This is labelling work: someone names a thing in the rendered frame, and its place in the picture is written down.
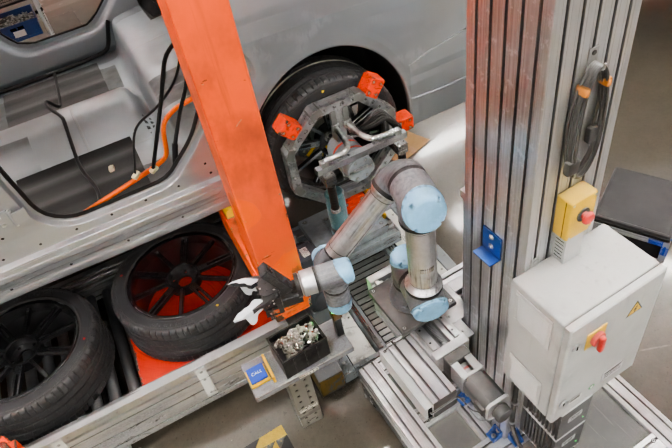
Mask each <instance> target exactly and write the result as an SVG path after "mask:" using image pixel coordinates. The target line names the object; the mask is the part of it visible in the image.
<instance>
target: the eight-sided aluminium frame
mask: <svg viewBox="0 0 672 448"><path fill-rule="evenodd" d="M365 95H366V94H365V93H364V92H363V91H362V90H361V89H359V88H358V87H355V86H352V87H350V88H347V89H345V90H343V91H340V92H338V93H335V94H333V95H330V96H328V97H326V98H323V99H321V100H318V101H316V102H312V103H311V104H309V105H307V106H306V108H305V109H304V110H303V112H302V114H301V116H300V117H299V119H298V122H299V123H300V124H301V126H302V127H303V128H302V130H301V131H300V133H299V135H298V136H297V138H296V140H295V141H294V140H291V139H288V138H287V139H286V141H285V142H284V143H283V145H282V147H281V149H280V150H281V155H282V158H283V162H284V166H285V170H286V174H287V177H288V181H289V182H288V183H289V185H290V188H291V189H292V191H293V192H294V193H295V195H298V196H300V197H305V198H308V199H311V200H315V201H318V202H322V203H325V204H326V200H325V196H324V192H325V190H323V189H320V188H317V187H313V186H310V185H307V184H304V183H301V179H300V175H299V171H298V167H297V162H296V158H295V155H296V153H297V151H298V150H299V148H300V147H301V145H302V143H303V142H304V140H305V138H306V137H307V135H308V134H309V132H310V130H311V129H312V127H313V125H314V124H315V122H316V121H317V119H318V118H319V117H322V116H324V115H326V114H329V113H330V112H332V111H334V110H335V111H336V110H338V109H341V108H342V107H344V106H346V105H347V106H348V105H350V104H353V103H355V102H357V101H359V102H361V103H363V104H365V105H367V106H369V107H371V108H373V109H378V108H380V109H383V110H385V111H386V112H387V113H388V114H389V115H391V116H392V117H393V118H394V119H395V120H396V111H395V108H394V107H392V106H391V105H390V104H389V103H387V102H386V101H385V100H384V101H383V100H381V99H379V98H377V99H374V98H371V97H367V96H365ZM392 128H393V127H391V126H390V125H389V124H388V123H387V122H386V121H384V122H383V131H384V132H385V131H388V130H390V129H392ZM394 154H396V153H395V152H394V151H393V150H392V149H391V148H390V147H389V146H387V147H384V148H382V149H380V150H379V152H378V153H377V155H376V156H375V158H374V159H373V162H374V167H373V170H372V172H371V174H370V175H369V176H368V177H367V178H365V179H364V180H362V181H358V182H355V181H352V180H351V181H349V182H347V183H345V184H342V185H340V186H339V187H341V188H342V189H343V190H344V196H345V199H347V198H349V197H351V196H353V195H355V194H358V193H360V192H362V191H364V190H366V189H369V188H371V181H372V179H373V178H374V177H375V175H376V174H377V173H378V172H379V171H380V170H381V169H382V168H383V167H384V166H386V165H387V164H388V163H389V162H390V160H391V159H392V157H393V156H394Z"/></svg>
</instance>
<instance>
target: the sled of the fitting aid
mask: <svg viewBox="0 0 672 448"><path fill-rule="evenodd" d="M382 217H383V218H384V219H385V220H386V222H387V223H388V224H389V230H387V231H385V232H383V233H381V234H379V235H377V236H375V237H373V238H371V239H369V240H367V241H365V242H363V243H361V244H359V245H357V247H356V248H355V249H354V250H353V252H352V253H351V254H350V255H349V257H348V258H349V260H350V262H351V264H352V265H353V264H355V263H357V262H359V261H361V260H363V259H365V258H367V257H369V256H371V255H373V254H375V253H377V252H379V251H381V250H383V249H385V248H387V247H389V246H391V245H393V244H395V243H397V242H399V241H401V240H402V239H401V231H400V229H399V228H398V227H397V226H396V225H395V224H394V223H393V221H392V220H391V219H390V218H389V217H388V216H387V215H386V213H385V212H384V213H383V214H382ZM291 230H292V233H293V237H294V240H295V244H297V243H300V242H307V241H308V239H307V238H306V236H305V235H304V233H303V232H302V231H301V229H300V228H299V225H298V226H296V227H294V228H292V229H291Z"/></svg>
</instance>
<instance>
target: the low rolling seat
mask: <svg viewBox="0 0 672 448"><path fill-rule="evenodd" d="M601 224H606V225H607V226H609V227H610V228H612V229H613V230H614V231H616V232H617V233H619V234H620V235H621V236H623V237H624V238H626V239H627V240H629V241H630V242H631V243H633V244H634V245H636V246H637V247H638V248H640V249H641V250H643V251H644V252H645V253H647V254H648V255H650V256H651V257H653V258H654V259H655V260H657V261H658V262H659V264H661V263H664V260H665V258H666V255H667V252H668V249H669V246H670V243H671V241H672V181H671V180H667V179H663V178H659V177H655V176H651V175H647V174H643V173H639V172H636V171H632V170H628V169H624V168H620V167H616V168H615V169H614V171H613V173H612V175H611V178H610V180H609V182H608V184H607V186H606V188H605V191H604V193H603V195H602V197H601V199H600V201H599V203H598V206H597V208H596V213H595V218H594V222H593V227H592V230H593V229H595V228H597V227H598V226H600V225H601Z"/></svg>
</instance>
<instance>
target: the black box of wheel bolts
mask: <svg viewBox="0 0 672 448"><path fill-rule="evenodd" d="M266 340H267V342H268V344H269V347H270V350H271V352H272V355H273V356H274V358H275V360H276V361H277V363H278V364H279V366H280V368H281V369H282V371H283V372H284V374H285V376H286V377H287V379H289V378H291V377H292V376H294V375H296V374H297V373H299V372H301V371H302V370H304V369H306V368H307V367H309V366H310V365H312V364H314V363H315V362H317V361H319V360H320V359H322V358H324V357H325V356H327V355H329V354H330V349H329V345H328V342H327V336H326V335H325V334H324V332H323V331H322V330H321V328H320V327H319V326H318V324H317V323H316V321H315V320H314V319H313V317H312V316H311V315H310V313H309V314H307V315H306V316H304V317H302V318H300V319H299V320H297V321H295V322H294V323H292V324H290V325H288V326H287V327H285V328H283V329H281V330H280V331H278V332H276V333H275V334H273V335H271V336H269V337H268V338H266Z"/></svg>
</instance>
